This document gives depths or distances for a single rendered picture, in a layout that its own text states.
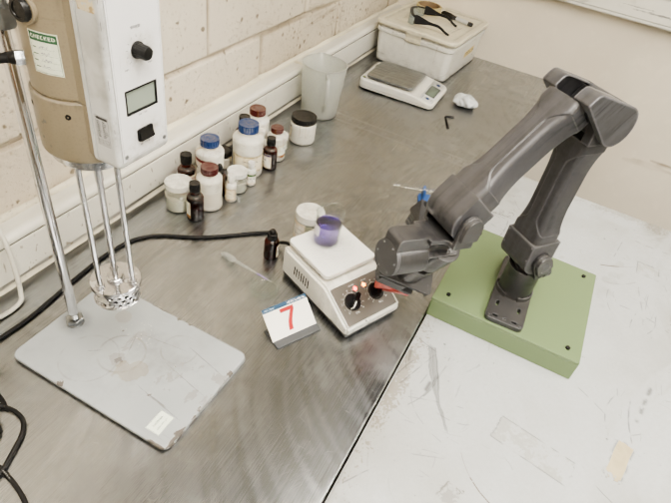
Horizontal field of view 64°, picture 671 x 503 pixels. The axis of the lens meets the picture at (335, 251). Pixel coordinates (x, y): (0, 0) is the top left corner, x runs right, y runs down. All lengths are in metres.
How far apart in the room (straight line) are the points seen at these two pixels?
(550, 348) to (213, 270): 0.63
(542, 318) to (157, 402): 0.69
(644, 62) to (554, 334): 1.42
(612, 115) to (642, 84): 1.47
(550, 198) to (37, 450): 0.84
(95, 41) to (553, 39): 1.93
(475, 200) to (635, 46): 1.57
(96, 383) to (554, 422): 0.73
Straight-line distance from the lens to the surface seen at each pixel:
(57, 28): 0.58
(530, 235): 0.97
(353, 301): 0.95
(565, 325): 1.10
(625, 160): 2.42
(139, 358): 0.92
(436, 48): 1.99
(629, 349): 1.20
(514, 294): 1.07
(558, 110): 0.81
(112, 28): 0.55
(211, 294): 1.02
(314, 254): 0.98
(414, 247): 0.78
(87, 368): 0.93
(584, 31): 2.28
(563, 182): 0.92
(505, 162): 0.79
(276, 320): 0.95
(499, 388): 0.99
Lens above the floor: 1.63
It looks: 40 degrees down
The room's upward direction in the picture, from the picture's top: 11 degrees clockwise
